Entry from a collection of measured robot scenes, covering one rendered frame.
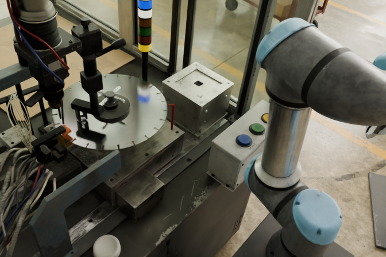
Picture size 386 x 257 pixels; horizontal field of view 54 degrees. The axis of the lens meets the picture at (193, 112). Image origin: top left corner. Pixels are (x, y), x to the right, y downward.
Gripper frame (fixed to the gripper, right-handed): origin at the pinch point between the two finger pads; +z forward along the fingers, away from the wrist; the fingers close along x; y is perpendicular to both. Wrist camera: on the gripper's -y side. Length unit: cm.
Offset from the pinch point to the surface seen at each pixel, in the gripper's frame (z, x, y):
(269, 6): -31, 17, -36
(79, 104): -10, -8, -86
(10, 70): -13, 1, -106
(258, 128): 0.5, -0.4, -34.0
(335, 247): 16.6, -29.6, -12.2
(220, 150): 2.8, -8.5, -45.8
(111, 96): -9, -2, -78
